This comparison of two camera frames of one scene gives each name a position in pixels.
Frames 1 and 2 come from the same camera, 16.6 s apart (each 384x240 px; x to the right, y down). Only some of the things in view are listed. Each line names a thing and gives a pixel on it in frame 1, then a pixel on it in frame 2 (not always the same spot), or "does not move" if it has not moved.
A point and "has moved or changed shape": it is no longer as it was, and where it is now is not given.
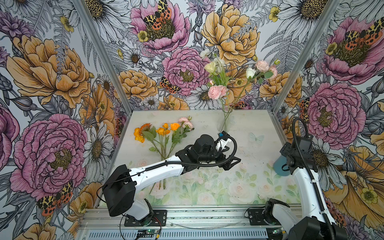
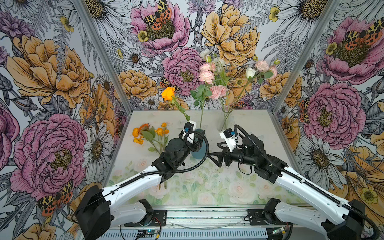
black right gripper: x=288 y=165 → x=226 y=157
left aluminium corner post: x=90 y=26 does not move
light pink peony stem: x=218 y=92 does not move
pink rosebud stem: x=250 y=72 does not move
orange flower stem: x=174 y=127 → x=168 y=93
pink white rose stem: x=187 y=126 has moved or changed shape
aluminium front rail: x=176 y=218 does not move
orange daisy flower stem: x=147 y=132 does not move
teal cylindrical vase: x=280 y=166 has moved or changed shape
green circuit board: x=150 y=231 does not move
